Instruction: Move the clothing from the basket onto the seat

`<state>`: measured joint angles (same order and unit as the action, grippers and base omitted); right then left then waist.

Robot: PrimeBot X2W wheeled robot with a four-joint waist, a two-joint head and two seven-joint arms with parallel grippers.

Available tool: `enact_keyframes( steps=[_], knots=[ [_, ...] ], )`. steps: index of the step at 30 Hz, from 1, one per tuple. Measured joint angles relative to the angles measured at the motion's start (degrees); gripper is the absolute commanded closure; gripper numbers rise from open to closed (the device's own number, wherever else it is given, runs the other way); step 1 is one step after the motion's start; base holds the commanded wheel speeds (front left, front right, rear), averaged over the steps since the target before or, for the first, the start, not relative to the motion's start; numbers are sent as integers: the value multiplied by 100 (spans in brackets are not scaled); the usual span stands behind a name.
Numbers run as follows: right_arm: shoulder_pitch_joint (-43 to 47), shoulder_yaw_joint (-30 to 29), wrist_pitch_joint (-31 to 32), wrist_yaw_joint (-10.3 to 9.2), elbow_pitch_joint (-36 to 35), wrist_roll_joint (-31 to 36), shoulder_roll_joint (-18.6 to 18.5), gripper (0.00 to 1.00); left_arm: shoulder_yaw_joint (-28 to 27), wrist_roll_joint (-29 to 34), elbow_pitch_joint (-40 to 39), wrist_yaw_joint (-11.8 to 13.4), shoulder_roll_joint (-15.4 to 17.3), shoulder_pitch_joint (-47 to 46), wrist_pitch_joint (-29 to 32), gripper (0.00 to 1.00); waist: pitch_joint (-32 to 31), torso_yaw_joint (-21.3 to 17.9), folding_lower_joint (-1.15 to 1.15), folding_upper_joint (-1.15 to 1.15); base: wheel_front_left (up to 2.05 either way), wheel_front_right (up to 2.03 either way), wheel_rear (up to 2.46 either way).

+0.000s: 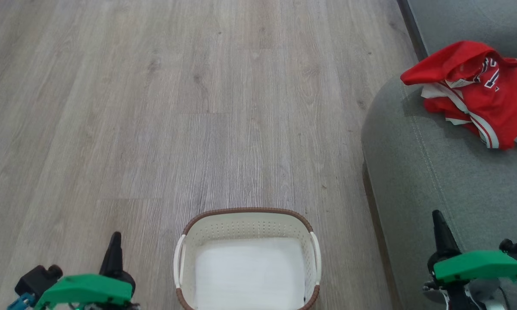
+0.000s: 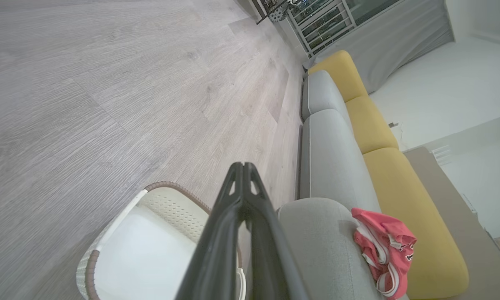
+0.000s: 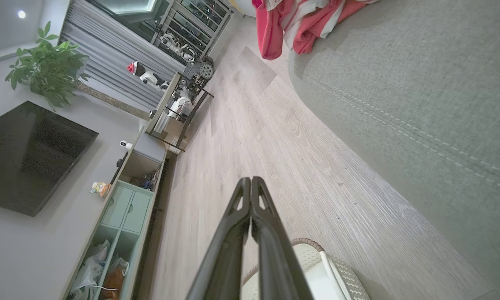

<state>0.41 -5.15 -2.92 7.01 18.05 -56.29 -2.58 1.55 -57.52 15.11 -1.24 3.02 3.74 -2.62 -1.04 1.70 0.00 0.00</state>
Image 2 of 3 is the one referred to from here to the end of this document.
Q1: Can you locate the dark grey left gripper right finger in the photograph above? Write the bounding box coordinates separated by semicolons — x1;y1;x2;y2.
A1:
244;162;312;300

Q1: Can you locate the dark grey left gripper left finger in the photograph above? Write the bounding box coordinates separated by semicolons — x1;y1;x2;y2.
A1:
175;162;245;300

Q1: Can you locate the red and white jersey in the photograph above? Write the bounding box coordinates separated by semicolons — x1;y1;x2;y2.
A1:
351;207;418;300

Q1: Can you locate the large grey sofa seat cushion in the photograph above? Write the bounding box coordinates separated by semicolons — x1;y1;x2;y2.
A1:
276;197;410;300

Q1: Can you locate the white plastic laundry basket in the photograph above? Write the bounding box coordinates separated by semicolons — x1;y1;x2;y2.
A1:
76;181;247;300

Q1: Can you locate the small grey sofa seat cushion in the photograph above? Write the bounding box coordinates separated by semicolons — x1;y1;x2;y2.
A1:
301;70;351;122

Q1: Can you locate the large yellow sofa back cushion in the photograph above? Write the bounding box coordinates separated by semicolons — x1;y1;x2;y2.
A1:
362;147;470;300

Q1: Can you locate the beige side board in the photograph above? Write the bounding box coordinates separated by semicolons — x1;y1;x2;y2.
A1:
403;146;500;300

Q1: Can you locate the small yellow sofa back cushion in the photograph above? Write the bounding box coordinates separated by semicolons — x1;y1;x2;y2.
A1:
307;50;369;103

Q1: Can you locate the dark metal stand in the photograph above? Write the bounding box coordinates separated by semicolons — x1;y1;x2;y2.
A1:
256;0;294;25

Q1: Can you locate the grey curtain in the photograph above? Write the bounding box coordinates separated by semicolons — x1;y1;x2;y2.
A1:
303;0;455;95

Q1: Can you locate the white metal shelf rack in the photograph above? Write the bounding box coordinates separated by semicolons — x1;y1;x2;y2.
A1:
287;0;358;58

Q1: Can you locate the white wall vent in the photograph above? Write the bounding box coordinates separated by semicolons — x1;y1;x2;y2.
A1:
430;145;454;167

